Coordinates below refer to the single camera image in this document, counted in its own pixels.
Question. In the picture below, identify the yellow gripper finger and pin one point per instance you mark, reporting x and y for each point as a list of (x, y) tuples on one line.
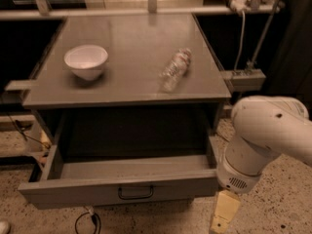
[(226, 205)]

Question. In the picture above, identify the grey top drawer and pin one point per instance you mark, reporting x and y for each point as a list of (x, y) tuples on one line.
[(126, 173)]

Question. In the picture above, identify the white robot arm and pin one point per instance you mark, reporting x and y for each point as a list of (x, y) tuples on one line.
[(265, 128)]

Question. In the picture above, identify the grey drawer cabinet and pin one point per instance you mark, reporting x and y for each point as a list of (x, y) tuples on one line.
[(126, 101)]

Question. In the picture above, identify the clear plastic water bottle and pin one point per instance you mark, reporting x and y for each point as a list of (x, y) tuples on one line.
[(175, 70)]

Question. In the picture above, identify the white power strip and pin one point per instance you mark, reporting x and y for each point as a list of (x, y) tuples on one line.
[(236, 0)]

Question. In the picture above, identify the white ceramic bowl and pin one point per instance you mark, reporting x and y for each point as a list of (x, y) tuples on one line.
[(86, 61)]

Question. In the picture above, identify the thin metal rod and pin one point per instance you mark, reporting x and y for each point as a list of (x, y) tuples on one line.
[(254, 6)]

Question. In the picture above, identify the white shoe tip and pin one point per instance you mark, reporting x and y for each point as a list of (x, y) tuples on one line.
[(4, 227)]

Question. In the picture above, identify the grey metal bracket block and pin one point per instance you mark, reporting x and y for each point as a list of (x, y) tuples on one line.
[(243, 80)]

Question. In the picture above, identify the grey metal rail shelf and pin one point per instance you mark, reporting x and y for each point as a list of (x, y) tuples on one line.
[(60, 14)]

